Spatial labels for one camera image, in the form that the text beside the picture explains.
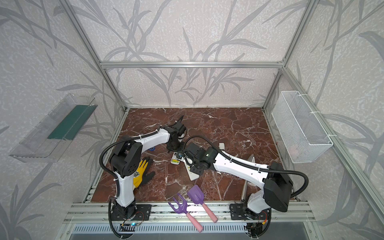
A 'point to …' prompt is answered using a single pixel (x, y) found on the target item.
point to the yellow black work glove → (143, 174)
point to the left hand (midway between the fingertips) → (181, 146)
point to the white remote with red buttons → (174, 160)
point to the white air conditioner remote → (192, 176)
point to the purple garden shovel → (194, 193)
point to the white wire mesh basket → (303, 137)
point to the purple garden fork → (182, 208)
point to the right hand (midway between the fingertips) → (195, 158)
